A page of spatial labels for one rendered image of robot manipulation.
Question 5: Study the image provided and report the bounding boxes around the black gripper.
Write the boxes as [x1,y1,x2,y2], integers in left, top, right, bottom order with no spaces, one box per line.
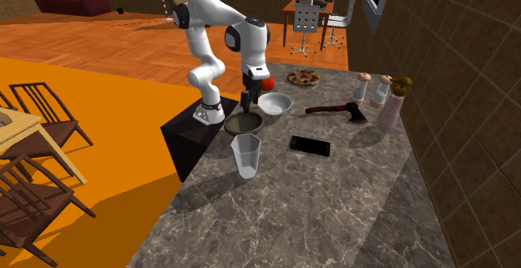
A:
[240,71,262,114]

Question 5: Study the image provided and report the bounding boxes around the brown bowl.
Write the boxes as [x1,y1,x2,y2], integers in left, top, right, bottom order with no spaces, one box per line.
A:
[223,111,266,137]

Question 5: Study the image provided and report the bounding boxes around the red apple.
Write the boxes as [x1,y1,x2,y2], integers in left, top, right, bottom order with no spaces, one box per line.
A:
[260,75,276,93]

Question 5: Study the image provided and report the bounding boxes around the white bowl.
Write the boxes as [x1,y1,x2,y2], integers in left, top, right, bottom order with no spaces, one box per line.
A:
[257,92,294,116]

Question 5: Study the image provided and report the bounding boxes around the clear glass cup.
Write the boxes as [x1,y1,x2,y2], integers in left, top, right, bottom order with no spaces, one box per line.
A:
[230,132,262,180]

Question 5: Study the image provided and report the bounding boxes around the pizza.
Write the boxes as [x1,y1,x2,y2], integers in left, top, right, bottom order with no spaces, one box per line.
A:
[286,68,321,88]

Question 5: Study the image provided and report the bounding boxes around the black robot stand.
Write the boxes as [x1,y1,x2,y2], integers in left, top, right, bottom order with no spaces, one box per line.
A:
[159,95,240,184]

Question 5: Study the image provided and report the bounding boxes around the black phone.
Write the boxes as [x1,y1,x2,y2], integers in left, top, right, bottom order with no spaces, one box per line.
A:
[289,135,331,158]

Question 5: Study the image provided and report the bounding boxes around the white perforated office chair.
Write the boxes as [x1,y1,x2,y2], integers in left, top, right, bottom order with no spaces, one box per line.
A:
[290,3,321,58]

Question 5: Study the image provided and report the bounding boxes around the orange wooden desk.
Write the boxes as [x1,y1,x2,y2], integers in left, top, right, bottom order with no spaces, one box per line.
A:
[281,0,336,52]

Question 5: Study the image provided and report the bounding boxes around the white shaker with pink cap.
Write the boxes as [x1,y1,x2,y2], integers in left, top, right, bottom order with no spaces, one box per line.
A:
[369,74,393,109]
[351,72,372,106]

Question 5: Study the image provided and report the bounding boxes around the pink soap dispenser bottle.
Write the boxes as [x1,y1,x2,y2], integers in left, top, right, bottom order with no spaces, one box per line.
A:
[376,76,414,134]

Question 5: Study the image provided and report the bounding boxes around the brown wooden chair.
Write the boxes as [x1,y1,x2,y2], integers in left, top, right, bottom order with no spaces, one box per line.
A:
[0,154,98,268]
[0,81,94,184]

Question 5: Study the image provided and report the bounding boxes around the light wooden dining table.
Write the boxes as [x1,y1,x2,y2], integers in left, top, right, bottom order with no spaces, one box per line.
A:
[0,106,89,186]

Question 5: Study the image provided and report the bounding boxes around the red-handled axe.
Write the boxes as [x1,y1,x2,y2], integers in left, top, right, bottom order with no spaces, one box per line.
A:
[304,102,369,125]

